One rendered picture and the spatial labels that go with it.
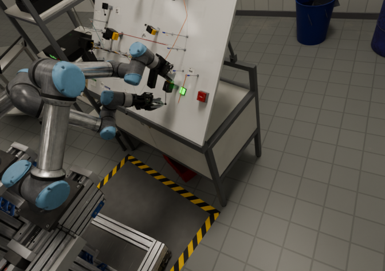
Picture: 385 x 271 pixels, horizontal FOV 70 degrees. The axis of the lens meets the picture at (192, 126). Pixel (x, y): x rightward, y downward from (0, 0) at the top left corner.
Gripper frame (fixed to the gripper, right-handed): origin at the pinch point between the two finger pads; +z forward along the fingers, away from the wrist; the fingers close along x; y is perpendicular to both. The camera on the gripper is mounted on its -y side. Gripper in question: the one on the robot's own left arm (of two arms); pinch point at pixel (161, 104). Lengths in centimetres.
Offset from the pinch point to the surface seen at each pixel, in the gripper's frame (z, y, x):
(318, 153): 148, 3, -32
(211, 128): 32.8, 3.4, -14.0
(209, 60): 13.2, 33.4, 15.0
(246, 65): 51, 25, 23
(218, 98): 46.5, -0.9, 9.2
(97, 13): -23, -41, 82
